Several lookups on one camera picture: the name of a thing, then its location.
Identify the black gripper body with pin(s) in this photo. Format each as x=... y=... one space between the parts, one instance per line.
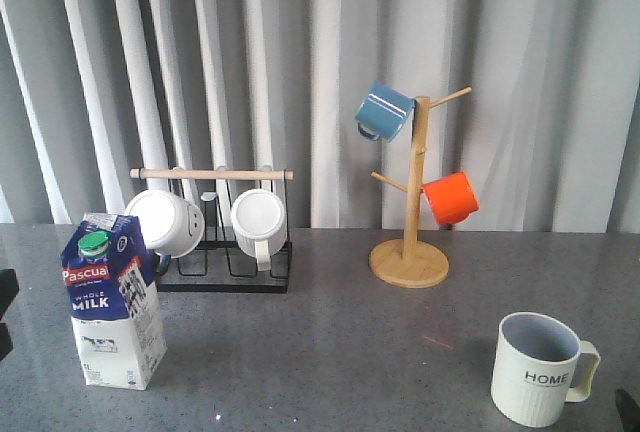
x=8 y=292
x=628 y=411

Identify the white HOME mug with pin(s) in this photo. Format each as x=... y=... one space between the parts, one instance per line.
x=540 y=365

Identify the blue white milk carton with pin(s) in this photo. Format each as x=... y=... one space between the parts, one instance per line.
x=114 y=306

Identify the white smiley face mug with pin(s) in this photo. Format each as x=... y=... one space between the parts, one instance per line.
x=170 y=225

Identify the grey pleated curtain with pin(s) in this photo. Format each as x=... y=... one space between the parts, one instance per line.
x=549 y=135

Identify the white ribbed mug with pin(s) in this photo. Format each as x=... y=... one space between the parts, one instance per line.
x=258 y=219

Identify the wooden mug tree stand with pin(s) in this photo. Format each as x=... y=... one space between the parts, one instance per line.
x=408 y=262

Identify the orange enamel mug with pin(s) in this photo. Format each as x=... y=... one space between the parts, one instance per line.
x=451 y=198

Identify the blue enamel mug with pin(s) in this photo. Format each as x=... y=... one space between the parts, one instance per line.
x=383 y=112

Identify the black wire mug rack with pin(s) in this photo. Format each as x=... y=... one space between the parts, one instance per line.
x=217 y=264

